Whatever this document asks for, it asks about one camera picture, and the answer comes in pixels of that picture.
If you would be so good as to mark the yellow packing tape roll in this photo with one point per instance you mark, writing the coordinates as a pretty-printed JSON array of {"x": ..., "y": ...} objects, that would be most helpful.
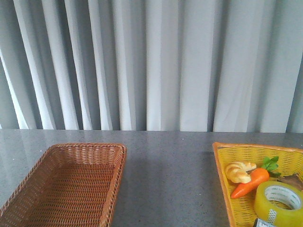
[{"x": 279, "y": 204}]

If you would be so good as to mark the grey pleated curtain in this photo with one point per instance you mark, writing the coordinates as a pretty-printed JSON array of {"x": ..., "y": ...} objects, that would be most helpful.
[{"x": 156, "y": 65}]

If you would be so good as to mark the toy croissant bread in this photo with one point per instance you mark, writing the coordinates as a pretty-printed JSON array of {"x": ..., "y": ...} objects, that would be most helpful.
[{"x": 237, "y": 171}]

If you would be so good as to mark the brown wicker basket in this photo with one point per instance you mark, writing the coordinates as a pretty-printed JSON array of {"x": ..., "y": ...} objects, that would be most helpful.
[{"x": 71, "y": 185}]

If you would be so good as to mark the yellow woven basket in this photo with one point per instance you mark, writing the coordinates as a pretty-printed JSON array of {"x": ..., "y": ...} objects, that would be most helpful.
[{"x": 240, "y": 211}]

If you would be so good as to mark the orange toy carrot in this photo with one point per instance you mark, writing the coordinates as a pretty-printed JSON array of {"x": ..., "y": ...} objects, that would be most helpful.
[{"x": 258, "y": 176}]

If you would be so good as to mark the small printed can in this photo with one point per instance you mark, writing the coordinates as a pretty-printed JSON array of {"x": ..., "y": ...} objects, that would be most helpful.
[{"x": 261, "y": 223}]

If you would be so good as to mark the brown toy bison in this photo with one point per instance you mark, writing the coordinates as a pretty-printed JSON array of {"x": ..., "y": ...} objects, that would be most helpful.
[{"x": 293, "y": 180}]

